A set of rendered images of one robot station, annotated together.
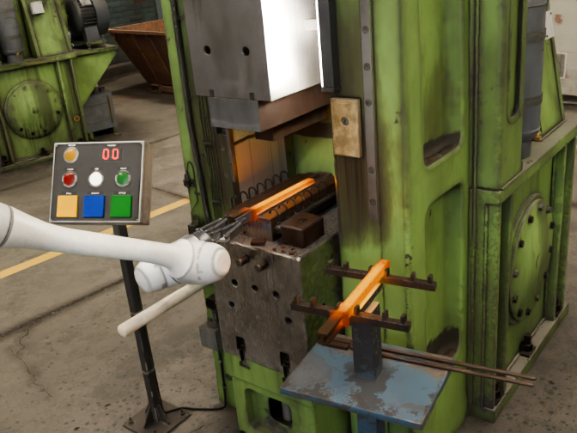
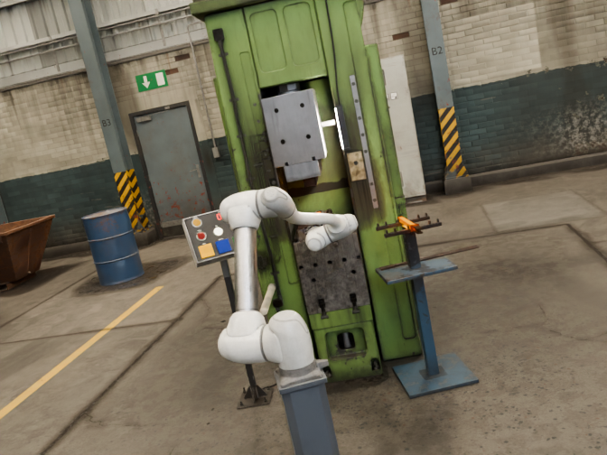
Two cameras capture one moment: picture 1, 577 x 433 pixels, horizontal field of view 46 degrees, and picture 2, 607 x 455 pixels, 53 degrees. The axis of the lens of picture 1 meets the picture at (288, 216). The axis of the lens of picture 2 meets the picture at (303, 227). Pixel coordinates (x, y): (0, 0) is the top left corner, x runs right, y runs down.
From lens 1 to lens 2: 2.29 m
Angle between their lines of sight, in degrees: 34
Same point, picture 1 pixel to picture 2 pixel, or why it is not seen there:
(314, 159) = (305, 208)
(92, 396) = (195, 412)
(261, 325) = (335, 283)
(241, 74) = (306, 148)
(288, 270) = (350, 241)
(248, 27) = (309, 124)
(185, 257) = (342, 219)
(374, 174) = (373, 185)
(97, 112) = not seen: outside the picture
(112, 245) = (319, 216)
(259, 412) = (331, 350)
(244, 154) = not seen: hidden behind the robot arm
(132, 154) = not seen: hidden behind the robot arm
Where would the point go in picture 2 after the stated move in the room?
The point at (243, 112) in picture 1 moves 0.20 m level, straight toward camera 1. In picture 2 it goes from (308, 168) to (331, 167)
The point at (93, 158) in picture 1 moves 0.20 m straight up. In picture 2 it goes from (211, 220) to (203, 187)
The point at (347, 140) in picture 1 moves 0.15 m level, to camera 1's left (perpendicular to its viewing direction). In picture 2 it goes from (359, 171) to (339, 177)
